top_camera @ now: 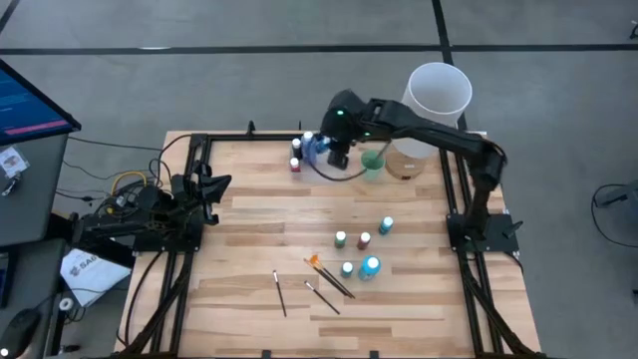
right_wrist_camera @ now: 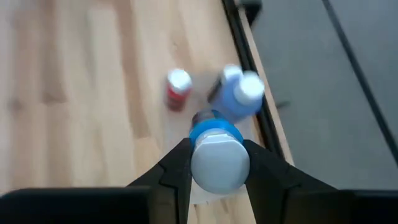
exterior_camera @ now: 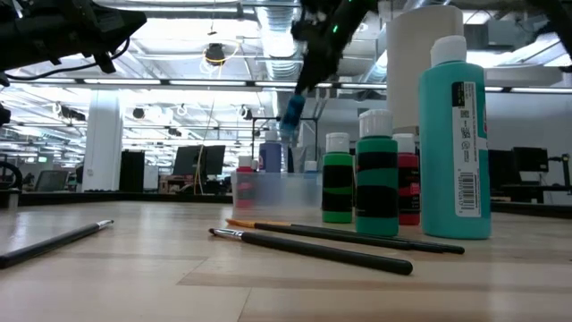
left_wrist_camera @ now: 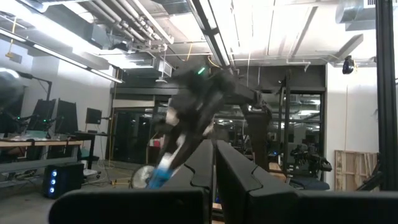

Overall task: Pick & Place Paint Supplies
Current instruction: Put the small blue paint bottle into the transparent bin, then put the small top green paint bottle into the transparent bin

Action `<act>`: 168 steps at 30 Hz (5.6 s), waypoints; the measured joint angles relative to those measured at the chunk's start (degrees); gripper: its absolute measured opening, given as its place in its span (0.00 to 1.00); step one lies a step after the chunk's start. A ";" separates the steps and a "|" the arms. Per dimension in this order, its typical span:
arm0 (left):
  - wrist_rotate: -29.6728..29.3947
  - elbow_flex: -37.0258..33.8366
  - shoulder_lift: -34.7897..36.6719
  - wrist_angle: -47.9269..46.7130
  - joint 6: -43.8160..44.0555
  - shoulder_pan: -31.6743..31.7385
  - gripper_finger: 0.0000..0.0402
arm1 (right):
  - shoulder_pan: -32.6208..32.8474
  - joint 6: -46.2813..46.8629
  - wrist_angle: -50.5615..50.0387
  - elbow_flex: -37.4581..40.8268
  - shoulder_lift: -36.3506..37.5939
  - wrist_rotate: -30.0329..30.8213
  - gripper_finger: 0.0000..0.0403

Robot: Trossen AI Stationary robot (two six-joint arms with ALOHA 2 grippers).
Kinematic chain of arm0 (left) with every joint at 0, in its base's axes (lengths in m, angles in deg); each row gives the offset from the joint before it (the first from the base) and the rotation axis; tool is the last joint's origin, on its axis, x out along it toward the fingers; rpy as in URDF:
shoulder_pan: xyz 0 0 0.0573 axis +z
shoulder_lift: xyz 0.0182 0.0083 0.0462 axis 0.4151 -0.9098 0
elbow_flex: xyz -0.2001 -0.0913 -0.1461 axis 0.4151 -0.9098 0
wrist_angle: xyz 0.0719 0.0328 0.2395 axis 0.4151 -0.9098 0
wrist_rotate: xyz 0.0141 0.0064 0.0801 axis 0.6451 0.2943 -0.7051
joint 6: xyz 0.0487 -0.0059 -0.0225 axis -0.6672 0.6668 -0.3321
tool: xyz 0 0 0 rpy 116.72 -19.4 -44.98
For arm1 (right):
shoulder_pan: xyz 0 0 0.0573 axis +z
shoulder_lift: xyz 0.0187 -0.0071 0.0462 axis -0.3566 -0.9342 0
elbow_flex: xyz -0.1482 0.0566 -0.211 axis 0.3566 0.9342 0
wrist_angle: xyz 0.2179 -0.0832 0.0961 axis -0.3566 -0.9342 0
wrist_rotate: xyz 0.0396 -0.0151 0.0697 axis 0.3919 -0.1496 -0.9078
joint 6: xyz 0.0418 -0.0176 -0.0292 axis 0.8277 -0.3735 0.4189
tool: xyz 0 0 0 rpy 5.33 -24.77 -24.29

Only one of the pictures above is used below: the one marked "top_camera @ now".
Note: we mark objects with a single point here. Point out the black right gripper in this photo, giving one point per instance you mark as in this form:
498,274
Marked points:
338,158

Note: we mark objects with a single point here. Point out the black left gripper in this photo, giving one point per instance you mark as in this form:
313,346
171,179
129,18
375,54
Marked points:
192,192

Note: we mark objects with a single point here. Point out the small sky blue paint bottle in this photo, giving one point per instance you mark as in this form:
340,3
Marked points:
324,144

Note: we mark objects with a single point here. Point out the clear plastic bin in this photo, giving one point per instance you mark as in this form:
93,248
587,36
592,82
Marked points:
311,168

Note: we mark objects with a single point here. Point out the large periwinkle paint bottle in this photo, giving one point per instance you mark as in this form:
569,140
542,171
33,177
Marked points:
308,147

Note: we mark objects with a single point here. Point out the small turquoise paint bottle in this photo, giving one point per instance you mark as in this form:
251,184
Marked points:
385,226

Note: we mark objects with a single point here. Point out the small dark red paint bottle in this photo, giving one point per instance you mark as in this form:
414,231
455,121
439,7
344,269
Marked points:
363,242

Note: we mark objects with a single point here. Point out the small teal green paint bottle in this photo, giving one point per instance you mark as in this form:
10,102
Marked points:
347,269

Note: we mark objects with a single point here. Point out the large turquoise paint bottle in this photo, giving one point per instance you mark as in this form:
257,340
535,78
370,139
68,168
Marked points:
369,268

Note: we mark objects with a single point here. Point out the black paintbrush narrow orange bristles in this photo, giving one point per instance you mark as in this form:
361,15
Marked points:
326,280

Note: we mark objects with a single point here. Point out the black paintbrush wide orange bristles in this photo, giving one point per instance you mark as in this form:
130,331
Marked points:
338,282

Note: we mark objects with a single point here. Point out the black paintbrush silver ferrule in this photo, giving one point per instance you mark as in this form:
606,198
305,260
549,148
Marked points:
322,297
279,294

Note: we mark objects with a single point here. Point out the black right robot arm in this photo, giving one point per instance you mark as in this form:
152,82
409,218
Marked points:
438,137

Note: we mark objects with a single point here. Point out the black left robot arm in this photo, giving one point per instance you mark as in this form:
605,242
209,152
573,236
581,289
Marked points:
149,219

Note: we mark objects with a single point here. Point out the pale green cup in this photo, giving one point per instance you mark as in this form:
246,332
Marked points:
371,170

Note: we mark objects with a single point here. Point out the white shade wooden base lamp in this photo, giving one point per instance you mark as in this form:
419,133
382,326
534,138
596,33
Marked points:
443,95

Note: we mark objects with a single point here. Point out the white printed paper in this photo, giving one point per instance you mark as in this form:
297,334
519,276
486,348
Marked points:
92,276

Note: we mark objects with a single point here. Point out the white tape roll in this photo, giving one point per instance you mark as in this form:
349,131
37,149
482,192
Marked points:
60,303

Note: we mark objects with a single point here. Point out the white badge card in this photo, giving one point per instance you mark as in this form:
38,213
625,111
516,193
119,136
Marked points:
12,162

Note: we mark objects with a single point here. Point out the monitor with blue screen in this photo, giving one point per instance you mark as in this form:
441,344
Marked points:
25,109

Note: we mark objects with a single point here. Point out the black computer mouse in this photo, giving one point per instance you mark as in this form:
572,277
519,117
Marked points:
17,331

